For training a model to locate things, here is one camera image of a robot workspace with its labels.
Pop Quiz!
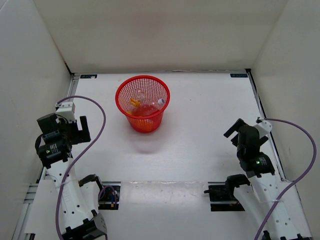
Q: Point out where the clear bottle yellow cap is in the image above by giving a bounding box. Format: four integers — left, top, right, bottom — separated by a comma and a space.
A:
129, 89, 146, 108

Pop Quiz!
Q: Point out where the clear plastic bottle white cap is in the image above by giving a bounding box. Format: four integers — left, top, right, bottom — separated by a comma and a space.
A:
134, 98, 165, 117

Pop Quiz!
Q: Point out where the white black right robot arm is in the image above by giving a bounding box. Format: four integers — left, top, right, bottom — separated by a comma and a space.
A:
224, 118, 312, 240

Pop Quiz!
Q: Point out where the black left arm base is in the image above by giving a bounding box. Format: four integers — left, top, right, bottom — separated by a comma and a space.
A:
98, 182, 121, 210

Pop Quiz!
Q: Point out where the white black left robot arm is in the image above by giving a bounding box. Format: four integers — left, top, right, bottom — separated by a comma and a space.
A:
35, 113, 107, 240

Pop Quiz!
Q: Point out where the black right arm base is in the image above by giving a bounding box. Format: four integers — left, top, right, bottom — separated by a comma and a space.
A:
203, 174, 250, 212

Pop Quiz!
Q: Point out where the red mesh waste bin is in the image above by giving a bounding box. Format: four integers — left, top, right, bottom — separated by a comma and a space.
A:
115, 75, 171, 133

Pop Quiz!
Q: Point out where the blue right corner label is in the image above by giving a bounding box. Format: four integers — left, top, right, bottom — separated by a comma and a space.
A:
230, 73, 248, 78

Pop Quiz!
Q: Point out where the blue corner label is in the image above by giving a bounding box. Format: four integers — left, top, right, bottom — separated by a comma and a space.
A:
80, 74, 98, 79
230, 73, 248, 78

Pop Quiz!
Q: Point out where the blue left corner label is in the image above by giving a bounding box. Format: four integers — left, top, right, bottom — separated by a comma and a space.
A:
80, 74, 98, 79

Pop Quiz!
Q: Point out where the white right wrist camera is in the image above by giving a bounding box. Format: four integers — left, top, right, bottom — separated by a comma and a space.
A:
253, 117, 273, 139

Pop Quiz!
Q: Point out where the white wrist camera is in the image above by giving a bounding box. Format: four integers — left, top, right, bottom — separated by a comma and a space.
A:
55, 101, 76, 123
253, 117, 273, 139

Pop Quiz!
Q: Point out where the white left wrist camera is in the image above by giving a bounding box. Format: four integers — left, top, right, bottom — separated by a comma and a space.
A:
55, 101, 76, 123

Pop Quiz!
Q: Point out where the aluminium table frame rail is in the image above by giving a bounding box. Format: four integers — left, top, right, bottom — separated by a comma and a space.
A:
25, 72, 313, 240

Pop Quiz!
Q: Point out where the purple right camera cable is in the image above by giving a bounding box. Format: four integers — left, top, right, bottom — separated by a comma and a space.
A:
253, 117, 317, 240

